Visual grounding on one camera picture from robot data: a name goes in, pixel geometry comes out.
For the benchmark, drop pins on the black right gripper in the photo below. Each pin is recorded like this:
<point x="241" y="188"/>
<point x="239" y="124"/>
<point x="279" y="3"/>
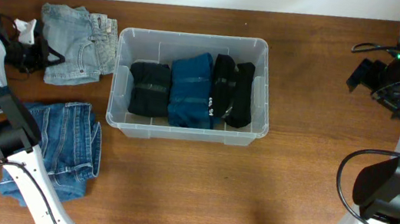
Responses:
<point x="365" y="74"/>

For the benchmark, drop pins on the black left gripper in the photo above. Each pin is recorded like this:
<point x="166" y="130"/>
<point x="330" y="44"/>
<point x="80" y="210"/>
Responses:
<point x="43" y="56"/>

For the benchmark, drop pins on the light blue jeans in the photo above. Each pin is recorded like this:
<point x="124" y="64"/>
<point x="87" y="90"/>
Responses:
<point x="88" y="41"/>

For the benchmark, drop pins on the black garment with tape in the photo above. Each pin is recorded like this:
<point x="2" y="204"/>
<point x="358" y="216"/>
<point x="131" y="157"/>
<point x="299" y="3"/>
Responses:
<point x="230" y="93"/>
<point x="151" y="88"/>

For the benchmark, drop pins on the teal blue garment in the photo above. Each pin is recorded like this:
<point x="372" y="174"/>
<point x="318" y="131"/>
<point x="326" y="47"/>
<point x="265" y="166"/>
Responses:
<point x="190" y="93"/>

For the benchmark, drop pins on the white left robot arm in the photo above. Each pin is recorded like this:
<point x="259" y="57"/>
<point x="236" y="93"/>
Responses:
<point x="20" y="154"/>

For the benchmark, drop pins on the dark blue folded jeans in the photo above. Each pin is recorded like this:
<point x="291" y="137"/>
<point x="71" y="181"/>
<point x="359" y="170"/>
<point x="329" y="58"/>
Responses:
<point x="70" y="145"/>

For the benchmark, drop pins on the clear plastic storage bin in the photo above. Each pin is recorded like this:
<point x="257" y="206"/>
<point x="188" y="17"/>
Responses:
<point x="164" y="47"/>

